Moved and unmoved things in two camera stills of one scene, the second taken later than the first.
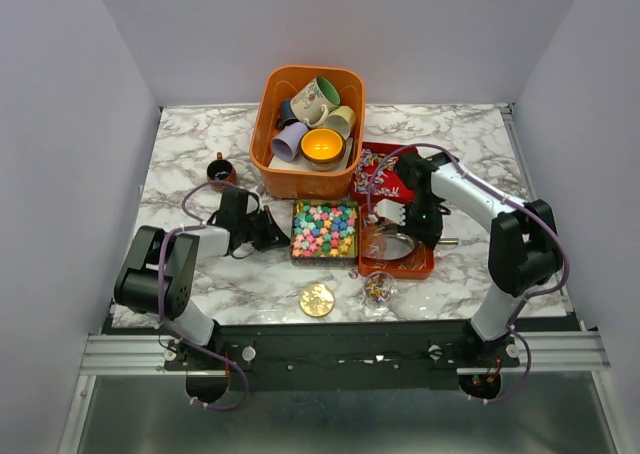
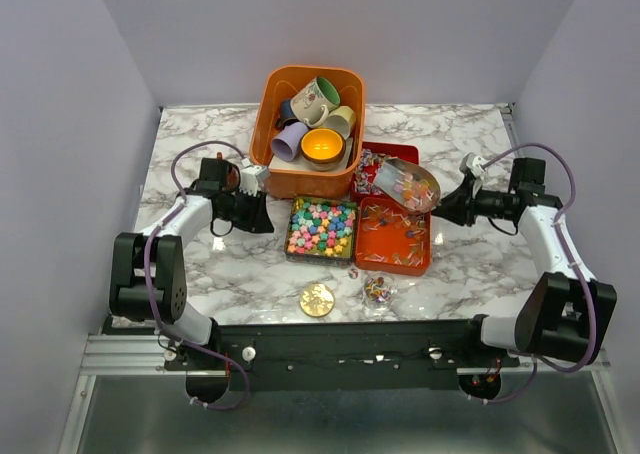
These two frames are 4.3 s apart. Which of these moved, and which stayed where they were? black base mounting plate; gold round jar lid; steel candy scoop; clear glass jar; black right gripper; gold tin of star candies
Moved: steel candy scoop; black right gripper
Stayed: gold round jar lid; black base mounting plate; clear glass jar; gold tin of star candies
